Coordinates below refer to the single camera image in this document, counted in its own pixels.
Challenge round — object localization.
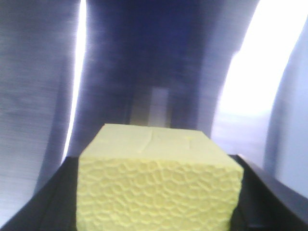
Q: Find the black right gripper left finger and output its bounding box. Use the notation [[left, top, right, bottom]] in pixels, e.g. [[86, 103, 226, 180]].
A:
[[1, 157, 78, 231]]

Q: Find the yellow foam block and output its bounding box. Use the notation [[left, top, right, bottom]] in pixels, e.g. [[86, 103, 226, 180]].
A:
[[76, 124, 244, 231]]

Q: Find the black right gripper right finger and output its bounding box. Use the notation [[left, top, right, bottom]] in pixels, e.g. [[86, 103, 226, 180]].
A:
[[230, 154, 308, 231]]

